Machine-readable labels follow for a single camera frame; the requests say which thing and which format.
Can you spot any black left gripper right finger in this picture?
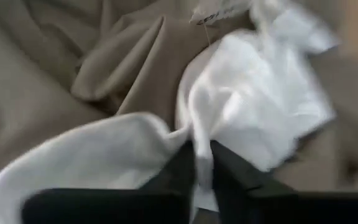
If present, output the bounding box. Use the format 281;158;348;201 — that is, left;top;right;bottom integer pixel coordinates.
211;139;358;224

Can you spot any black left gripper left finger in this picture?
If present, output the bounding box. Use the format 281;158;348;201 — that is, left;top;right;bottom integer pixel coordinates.
22;141;195;224

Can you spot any white cloth garment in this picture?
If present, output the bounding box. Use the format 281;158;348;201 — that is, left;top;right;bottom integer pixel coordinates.
0;0;341;224

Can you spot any beige cloth garment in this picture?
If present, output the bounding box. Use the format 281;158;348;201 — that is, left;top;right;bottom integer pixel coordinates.
0;0;358;224

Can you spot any white paper clothing tag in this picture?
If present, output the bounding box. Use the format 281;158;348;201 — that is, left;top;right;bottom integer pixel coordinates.
190;0;251;26

